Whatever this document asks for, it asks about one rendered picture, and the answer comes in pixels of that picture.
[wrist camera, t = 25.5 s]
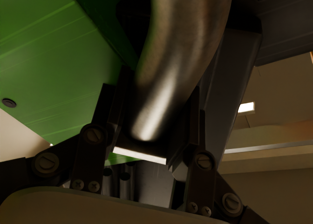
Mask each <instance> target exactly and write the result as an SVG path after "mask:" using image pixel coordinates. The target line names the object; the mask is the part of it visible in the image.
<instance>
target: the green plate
mask: <svg viewBox="0 0 313 224"><path fill-rule="evenodd" d="M119 1H121V0H0V108H1V109H2V110H4V111H5V112H6V113H8V114H9V115H10V116H12V117H13V118H15V119H16V120H18V121H19V122H21V123H22V124H23V125H25V126H26V127H28V128H29V129H31V130H32V131H33V132H35V133H36V134H38V135H39V136H40V137H42V138H43V139H45V140H46V141H48V142H49V143H50V144H52V145H53V146H54V145H56V144H58V143H60V142H63V141H65V140H67V139H69V138H71V137H73V136H75V135H77V134H79V133H80V131H81V129H82V127H83V126H85V125H86V124H89V123H91V121H92V118H93V115H94V111H95V108H96V105H97V101H98V98H99V95H100V92H101V89H102V85H103V83H106V84H109V85H113V86H116V85H117V81H118V77H119V74H120V70H121V67H122V65H125V66H129V67H131V70H134V73H135V70H136V67H137V64H138V61H139V58H138V56H137V54H136V52H135V51H134V49H133V47H132V45H131V43H130V41H129V40H128V37H127V35H126V34H125V32H124V30H123V28H122V26H121V25H120V23H119V21H118V19H117V17H116V12H117V11H116V5H117V3H118V2H119ZM133 75H134V74H133ZM138 160H142V159H139V158H135V157H130V156H126V155H121V154H117V153H113V152H110V153H109V156H108V159H107V160H106V161H105V164H104V166H109V165H115V164H120V163H127V162H133V161H138Z"/></svg>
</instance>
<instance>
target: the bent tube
mask: <svg viewBox="0 0 313 224"><path fill-rule="evenodd" d="M231 1H232V0H150V4H151V12H150V24H149V29H148V33H147V36H146V39H145V42H144V46H143V49H142V52H141V55H140V58H139V61H138V64H137V67H136V70H135V73H134V76H133V80H132V83H131V87H130V92H129V97H128V102H127V106H126V110H125V115H124V119H123V123H122V128H121V130H120V133H119V136H118V139H117V141H116V145H115V148H114V150H113V153H117V154H121V155H126V156H130V157H135V158H139V159H143V160H147V161H152V162H156V163H161V164H165V165H166V154H167V144H168V133H169V130H170V128H171V126H172V125H173V123H174V121H175V120H176V118H177V117H178V115H179V113H180V112H181V110H182V108H183V107H184V105H185V103H186V102H187V100H188V98H189V97H190V95H191V93H192V92H193V90H194V88H195V87H196V85H197V83H198V82H199V80H200V78H201V77H202V75H203V73H204V72H205V70H206V69H207V67H208V65H209V64H210V62H211V60H212V58H213V56H214V54H215V52H216V50H217V48H218V46H219V43H220V41H221V38H222V35H223V33H224V30H225V26H226V23H227V20H228V16H229V12H230V8H231Z"/></svg>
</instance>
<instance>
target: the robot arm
mask: <svg viewBox="0 0 313 224"><path fill-rule="evenodd" d="M133 74H134V70H131V67H129V66H125V65H122V67H121V70H120V74H119V77H118V81H117V85H116V86H113V85H109V84H106V83H103V85H102V89H101V92H100V95H99V98H98V101H97V105H96V108H95V111H94V115H93V118H92V121H91V123H89V124H86V125H85V126H83V127H82V129H81V131H80V133H79V134H77V135H75V136H73V137H71V138H69V139H67V140H65V141H63V142H60V143H58V144H56V145H54V146H52V147H50V148H48V149H45V150H43V151H41V152H39V153H38V154H36V155H35V156H34V157H29V158H26V157H22V158H17V159H13V160H8V161H3V162H0V224H271V223H269V222H268V221H267V220H265V219H264V218H263V217H261V216H260V215H259V214H258V213H256V212H255V211H254V210H253V209H251V208H250V207H249V206H244V205H243V204H242V201H241V199H240V197H239V196H238V195H237V193H236V192H235V191H234V190H233V189H232V187H231V186H230V185H229V184H228V183H227V182H226V181H225V179H224V178H223V177H222V176H221V175H220V173H219V172H218V171H217V161H216V159H215V157H214V155H213V154H212V153H211V152H209V151H207V150H206V112H205V110H202V109H200V87H199V86H196V87H195V88H194V90H193V92H192V93H191V95H190V97H189V98H188V100H187V102H186V103H185V105H184V107H183V108H182V110H181V112H180V113H179V115H178V117H177V118H176V120H175V121H174V123H173V125H172V126H171V128H170V130H169V133H168V144H167V154H166V165H168V171H172V175H173V176H174V182H173V187H172V192H171V197H170V204H169V208H164V207H159V206H155V205H150V204H144V203H140V202H135V201H130V200H125V199H120V198H116V197H110V196H105V195H101V191H102V180H103V172H104V164H105V161H106V160H107V159H108V156H109V153H110V152H113V150H114V148H115V145H116V141H117V139H118V136H119V133H120V130H121V128H122V123H123V119H124V115H125V110H126V106H127V102H128V97H129V92H130V87H131V83H132V78H133ZM68 181H70V187H69V188H62V187H60V186H61V185H63V184H65V183H67V182H68Z"/></svg>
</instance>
